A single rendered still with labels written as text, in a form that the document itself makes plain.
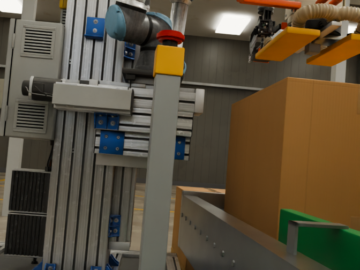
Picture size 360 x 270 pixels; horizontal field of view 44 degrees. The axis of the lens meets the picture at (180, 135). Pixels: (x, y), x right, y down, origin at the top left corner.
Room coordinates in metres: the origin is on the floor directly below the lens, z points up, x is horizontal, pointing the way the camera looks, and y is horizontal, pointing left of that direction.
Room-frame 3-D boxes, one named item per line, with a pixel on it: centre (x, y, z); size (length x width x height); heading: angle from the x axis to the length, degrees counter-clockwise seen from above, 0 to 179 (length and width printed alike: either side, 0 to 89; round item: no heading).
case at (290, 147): (1.38, -0.41, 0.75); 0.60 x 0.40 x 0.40; 6
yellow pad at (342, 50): (1.43, -0.50, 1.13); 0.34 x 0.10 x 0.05; 5
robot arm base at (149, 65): (1.69, 0.12, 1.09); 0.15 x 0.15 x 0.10
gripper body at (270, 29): (2.00, -0.35, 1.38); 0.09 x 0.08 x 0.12; 4
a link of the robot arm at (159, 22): (1.69, 0.13, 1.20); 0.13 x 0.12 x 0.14; 129
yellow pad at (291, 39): (1.41, -0.31, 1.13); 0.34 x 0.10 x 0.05; 5
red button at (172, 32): (1.09, 0.04, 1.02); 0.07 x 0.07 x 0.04
